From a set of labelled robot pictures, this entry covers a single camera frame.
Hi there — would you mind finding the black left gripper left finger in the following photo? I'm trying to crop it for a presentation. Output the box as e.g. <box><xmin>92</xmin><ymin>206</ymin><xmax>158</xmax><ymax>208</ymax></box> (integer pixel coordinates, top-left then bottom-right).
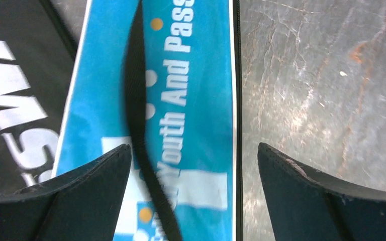
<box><xmin>0</xmin><ymin>144</ymin><xmax>132</xmax><ymax>240</ymax></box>

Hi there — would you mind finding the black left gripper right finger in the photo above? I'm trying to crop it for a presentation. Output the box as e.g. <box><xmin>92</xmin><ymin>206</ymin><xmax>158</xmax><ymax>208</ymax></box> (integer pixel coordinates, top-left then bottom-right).
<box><xmin>257</xmin><ymin>143</ymin><xmax>386</xmax><ymax>240</ymax></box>

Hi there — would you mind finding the blue Sport racket cover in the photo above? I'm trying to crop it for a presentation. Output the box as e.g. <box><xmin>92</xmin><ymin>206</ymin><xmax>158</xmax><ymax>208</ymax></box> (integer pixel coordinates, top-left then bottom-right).
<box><xmin>52</xmin><ymin>1</ymin><xmax>242</xmax><ymax>240</ymax></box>

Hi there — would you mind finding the black Crossway racket cover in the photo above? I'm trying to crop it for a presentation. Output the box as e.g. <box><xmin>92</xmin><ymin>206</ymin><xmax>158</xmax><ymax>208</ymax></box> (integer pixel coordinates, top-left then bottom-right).
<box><xmin>0</xmin><ymin>1</ymin><xmax>76</xmax><ymax>194</ymax></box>

